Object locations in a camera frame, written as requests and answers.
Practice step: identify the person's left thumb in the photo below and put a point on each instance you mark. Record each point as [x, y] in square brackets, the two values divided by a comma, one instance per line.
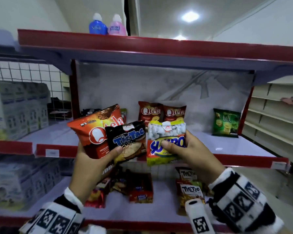
[109, 153]

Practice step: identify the right wrist marker band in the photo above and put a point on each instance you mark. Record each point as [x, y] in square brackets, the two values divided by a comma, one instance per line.
[239, 199]

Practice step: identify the white empty shelf unit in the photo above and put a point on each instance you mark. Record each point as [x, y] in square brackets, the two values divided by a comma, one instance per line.
[273, 119]

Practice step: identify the white price label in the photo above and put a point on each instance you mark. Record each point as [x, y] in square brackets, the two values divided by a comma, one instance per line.
[52, 153]
[278, 165]

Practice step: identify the row of white cartons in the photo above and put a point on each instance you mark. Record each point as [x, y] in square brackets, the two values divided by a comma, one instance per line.
[17, 109]

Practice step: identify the white cylinder with marker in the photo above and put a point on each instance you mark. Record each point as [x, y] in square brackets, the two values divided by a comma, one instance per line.
[199, 216]

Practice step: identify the dark red chip packet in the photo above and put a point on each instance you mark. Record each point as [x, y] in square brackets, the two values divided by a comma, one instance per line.
[149, 113]
[174, 113]

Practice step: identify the left wrist marker band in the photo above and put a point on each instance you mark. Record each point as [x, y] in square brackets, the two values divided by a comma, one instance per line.
[56, 220]

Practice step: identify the pink bottle with white cap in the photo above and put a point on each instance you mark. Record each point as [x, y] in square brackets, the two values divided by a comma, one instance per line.
[117, 27]

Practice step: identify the red black snack packet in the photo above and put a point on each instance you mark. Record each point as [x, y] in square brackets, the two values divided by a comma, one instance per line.
[140, 190]

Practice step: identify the person's right hand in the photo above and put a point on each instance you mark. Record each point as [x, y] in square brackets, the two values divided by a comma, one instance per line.
[197, 160]

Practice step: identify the dark brown snack packet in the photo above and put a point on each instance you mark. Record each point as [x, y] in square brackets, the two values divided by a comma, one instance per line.
[119, 183]

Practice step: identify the clear packet of white puffs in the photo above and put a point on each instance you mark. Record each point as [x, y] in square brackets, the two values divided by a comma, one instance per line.
[166, 134]

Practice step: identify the orange chip packet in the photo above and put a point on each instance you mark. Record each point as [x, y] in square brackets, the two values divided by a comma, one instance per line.
[95, 134]

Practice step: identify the blue bottle with white cap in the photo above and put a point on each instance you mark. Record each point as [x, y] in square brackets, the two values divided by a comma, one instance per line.
[98, 26]

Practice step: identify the person's left hand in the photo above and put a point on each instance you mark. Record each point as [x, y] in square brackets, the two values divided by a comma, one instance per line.
[86, 171]

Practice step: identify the green chip packet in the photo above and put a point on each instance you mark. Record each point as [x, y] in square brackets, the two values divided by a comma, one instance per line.
[225, 123]

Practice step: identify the person's right forearm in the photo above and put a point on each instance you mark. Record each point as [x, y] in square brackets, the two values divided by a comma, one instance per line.
[224, 182]

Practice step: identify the stack of white-blue boxes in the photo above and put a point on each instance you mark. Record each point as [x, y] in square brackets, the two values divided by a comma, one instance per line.
[19, 182]

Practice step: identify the red metal shelf unit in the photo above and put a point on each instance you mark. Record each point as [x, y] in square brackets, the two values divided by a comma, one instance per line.
[161, 49]

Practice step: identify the ceiling light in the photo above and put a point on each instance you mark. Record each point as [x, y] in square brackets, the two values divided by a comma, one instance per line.
[190, 16]

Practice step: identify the wrist marker band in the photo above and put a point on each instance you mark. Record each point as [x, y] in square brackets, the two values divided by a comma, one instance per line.
[239, 199]
[56, 220]

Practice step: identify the red yellow snack packet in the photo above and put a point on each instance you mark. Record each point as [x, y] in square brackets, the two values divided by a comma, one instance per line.
[96, 196]

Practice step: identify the person's right thumb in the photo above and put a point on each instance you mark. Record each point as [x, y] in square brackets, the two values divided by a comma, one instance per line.
[169, 146]

